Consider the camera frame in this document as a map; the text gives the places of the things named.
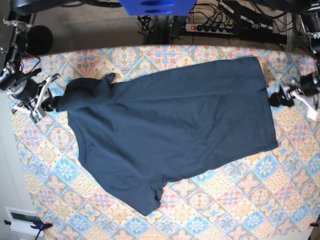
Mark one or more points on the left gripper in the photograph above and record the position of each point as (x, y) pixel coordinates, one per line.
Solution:
(307, 85)

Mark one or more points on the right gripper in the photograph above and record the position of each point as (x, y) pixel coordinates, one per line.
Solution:
(33, 97)

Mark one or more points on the dark blue t-shirt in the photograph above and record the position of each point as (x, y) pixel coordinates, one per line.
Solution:
(134, 137)

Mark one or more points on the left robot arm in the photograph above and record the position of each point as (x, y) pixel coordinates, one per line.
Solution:
(304, 33)

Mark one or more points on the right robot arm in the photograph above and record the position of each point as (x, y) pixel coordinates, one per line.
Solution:
(11, 56)

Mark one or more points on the black round stool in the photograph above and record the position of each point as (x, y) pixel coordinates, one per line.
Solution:
(40, 40)

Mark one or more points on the white power strip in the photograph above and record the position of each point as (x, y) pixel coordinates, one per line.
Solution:
(208, 28)

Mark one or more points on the lower left table clamp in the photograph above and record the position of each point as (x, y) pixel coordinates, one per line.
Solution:
(41, 225)

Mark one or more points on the table clamp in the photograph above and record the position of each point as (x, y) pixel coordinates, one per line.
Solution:
(314, 224)
(41, 225)

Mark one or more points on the lower right table clamp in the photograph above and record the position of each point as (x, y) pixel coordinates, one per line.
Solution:
(314, 224)

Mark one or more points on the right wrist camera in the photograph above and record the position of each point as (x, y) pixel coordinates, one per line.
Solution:
(35, 117)

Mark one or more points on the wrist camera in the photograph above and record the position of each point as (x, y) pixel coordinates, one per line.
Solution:
(313, 114)
(35, 117)

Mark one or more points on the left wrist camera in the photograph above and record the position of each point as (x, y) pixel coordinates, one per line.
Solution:
(313, 114)

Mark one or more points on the white wall outlet box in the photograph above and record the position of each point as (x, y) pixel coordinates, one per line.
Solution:
(22, 220)

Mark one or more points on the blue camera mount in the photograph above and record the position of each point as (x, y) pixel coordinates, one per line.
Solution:
(157, 7)

